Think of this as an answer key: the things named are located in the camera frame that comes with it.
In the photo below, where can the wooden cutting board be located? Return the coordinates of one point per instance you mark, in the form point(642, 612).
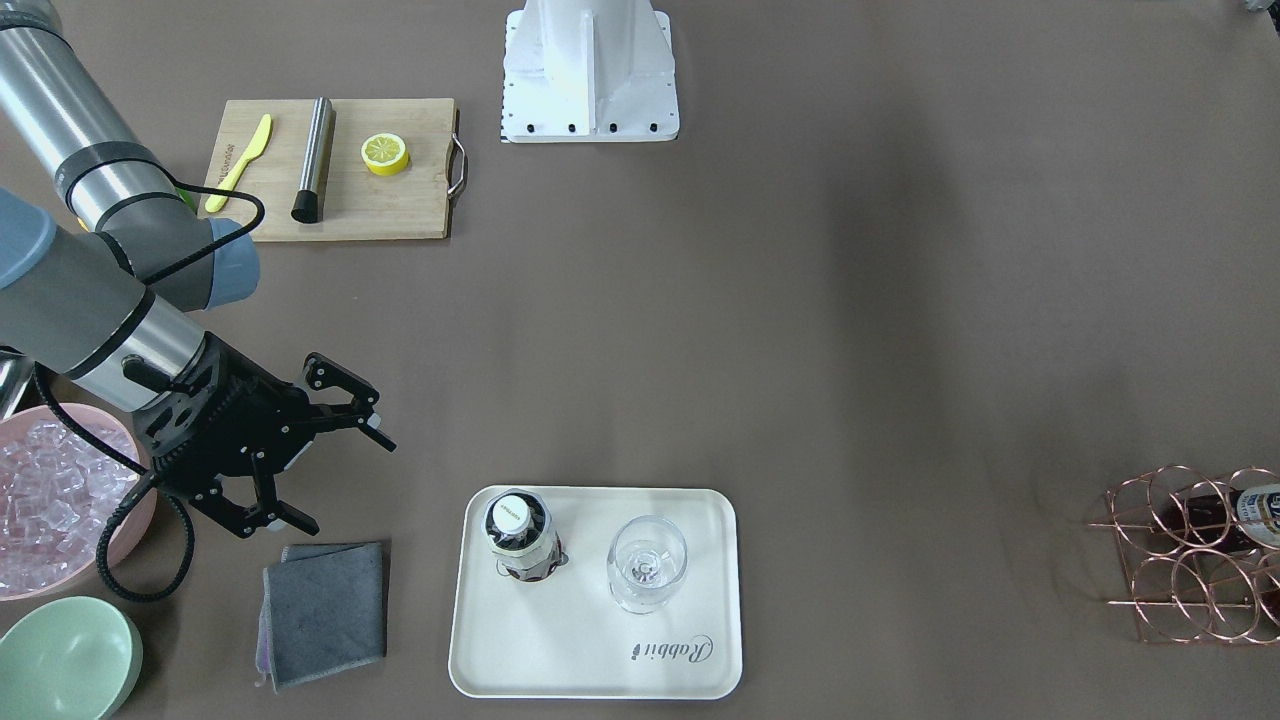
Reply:
point(416, 204)

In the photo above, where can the green empty bowl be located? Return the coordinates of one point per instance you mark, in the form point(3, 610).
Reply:
point(74, 658)

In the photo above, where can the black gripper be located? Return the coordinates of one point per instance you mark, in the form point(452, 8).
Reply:
point(244, 403)

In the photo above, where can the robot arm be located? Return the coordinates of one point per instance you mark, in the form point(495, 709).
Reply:
point(112, 308)

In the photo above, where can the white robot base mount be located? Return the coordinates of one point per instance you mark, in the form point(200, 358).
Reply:
point(588, 72)

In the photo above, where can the yellow plastic knife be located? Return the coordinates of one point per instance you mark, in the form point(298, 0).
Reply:
point(255, 148)

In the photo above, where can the copper wire bottle basket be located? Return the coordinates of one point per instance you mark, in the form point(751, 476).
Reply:
point(1179, 596)

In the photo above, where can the half lemon slice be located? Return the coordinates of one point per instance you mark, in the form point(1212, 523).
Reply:
point(385, 154)

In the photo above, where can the cream rabbit tray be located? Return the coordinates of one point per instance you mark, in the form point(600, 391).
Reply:
point(565, 638)

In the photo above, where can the steel ice scoop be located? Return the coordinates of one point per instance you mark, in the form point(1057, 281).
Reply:
point(16, 374)

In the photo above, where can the pink bowl of ice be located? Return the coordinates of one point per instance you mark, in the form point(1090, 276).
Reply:
point(56, 494)

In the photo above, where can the grey folded cloth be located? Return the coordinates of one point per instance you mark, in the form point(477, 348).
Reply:
point(323, 612)

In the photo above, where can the steel muddler black tip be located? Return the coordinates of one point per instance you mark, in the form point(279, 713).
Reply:
point(309, 199)

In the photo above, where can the clear wine glass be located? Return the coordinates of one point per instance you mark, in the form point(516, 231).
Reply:
point(646, 564)

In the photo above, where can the tea bottle white cap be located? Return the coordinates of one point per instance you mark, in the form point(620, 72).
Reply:
point(523, 537)

